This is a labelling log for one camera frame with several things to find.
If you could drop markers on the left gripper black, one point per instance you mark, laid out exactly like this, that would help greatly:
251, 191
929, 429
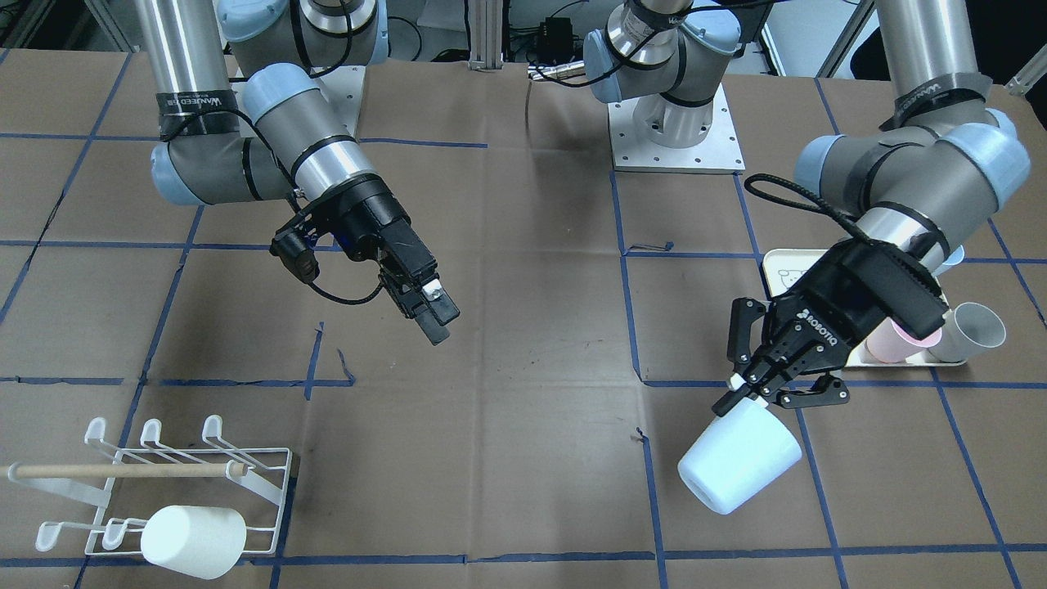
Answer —
810, 325

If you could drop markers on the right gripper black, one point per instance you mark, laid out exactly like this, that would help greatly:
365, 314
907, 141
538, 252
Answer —
378, 219

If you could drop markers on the light blue cup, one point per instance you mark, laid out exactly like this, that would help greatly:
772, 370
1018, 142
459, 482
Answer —
737, 456
953, 260

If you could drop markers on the white ikea cup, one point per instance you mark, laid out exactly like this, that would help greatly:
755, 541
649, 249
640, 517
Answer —
201, 541

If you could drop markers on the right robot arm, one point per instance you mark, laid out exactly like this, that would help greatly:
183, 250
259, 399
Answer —
244, 117

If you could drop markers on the pink cup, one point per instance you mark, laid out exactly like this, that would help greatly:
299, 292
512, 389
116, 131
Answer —
890, 344

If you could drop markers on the grey cup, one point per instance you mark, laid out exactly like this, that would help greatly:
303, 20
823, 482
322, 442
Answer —
970, 329

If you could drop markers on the cream plastic tray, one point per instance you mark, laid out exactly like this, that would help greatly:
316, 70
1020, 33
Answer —
783, 267

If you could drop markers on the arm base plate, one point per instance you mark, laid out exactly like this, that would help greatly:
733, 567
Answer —
344, 90
649, 134

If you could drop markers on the white wire cup rack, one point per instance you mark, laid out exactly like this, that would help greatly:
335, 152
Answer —
119, 487

